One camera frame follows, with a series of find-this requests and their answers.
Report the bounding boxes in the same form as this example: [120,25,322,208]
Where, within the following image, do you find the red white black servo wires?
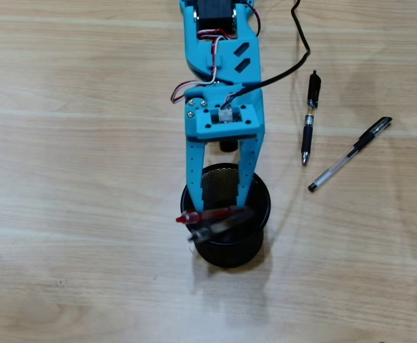
[170,6,263,105]

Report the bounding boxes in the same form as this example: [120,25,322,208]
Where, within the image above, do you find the black grip pen chrome tip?
[300,69,323,166]

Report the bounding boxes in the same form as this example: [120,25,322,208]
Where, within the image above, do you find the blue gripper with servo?
[184,84,267,212]

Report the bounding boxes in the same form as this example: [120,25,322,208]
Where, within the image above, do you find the wrist camera on blue mount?
[195,104,259,153]

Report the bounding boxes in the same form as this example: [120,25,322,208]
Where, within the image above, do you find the red retractable pen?
[175,206,242,226]

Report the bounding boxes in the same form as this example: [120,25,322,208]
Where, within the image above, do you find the clear pen with grey grip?
[187,209,255,244]

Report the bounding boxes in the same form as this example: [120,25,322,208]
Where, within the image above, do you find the black mesh pen holder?
[179,162,272,269]

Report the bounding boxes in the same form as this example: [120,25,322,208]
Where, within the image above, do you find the clear stick pen black cap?
[307,116,393,193]

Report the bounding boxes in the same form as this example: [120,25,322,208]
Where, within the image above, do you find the black camera cable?
[221,0,312,109]

